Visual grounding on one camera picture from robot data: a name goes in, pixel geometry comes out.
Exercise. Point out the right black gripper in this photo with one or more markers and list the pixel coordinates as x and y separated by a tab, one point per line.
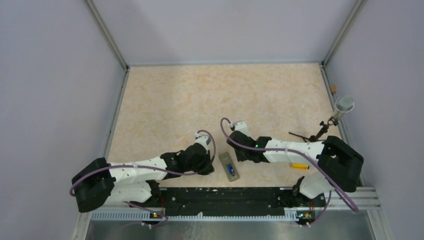
240	157

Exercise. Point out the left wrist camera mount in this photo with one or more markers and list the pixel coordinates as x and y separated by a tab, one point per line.
202	139

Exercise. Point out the grey white remote control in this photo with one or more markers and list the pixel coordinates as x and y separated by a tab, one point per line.
225	159

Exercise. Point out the blue AAA battery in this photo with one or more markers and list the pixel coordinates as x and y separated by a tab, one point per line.
229	167

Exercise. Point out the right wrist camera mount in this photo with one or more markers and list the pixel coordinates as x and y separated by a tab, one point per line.
240	126

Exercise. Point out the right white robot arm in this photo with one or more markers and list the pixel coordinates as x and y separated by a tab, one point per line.
338	166

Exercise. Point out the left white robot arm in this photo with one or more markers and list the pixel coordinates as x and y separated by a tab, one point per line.
102	183

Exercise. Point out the silver microphone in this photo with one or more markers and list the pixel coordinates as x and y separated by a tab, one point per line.
343	105

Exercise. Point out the small tan cork piece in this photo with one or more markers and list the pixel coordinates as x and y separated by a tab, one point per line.
332	89

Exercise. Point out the yellow battery cover block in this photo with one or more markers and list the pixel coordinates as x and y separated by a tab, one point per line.
299	166

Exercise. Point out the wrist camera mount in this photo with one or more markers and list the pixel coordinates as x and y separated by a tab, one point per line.
240	126
202	139

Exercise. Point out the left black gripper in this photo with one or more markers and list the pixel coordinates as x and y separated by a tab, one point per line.
207	160

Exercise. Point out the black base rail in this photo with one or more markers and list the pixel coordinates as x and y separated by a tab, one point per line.
229	201

